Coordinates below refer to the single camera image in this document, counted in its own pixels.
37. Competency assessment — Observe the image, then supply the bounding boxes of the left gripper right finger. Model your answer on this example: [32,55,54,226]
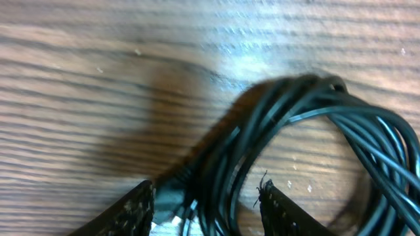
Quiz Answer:
[258,180,335,236]

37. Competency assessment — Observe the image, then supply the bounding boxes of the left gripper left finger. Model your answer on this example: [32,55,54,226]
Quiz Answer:
[69,180,154,236]

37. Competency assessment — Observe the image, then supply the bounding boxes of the black usb cable bundle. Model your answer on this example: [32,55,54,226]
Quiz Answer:
[150,74,420,236]

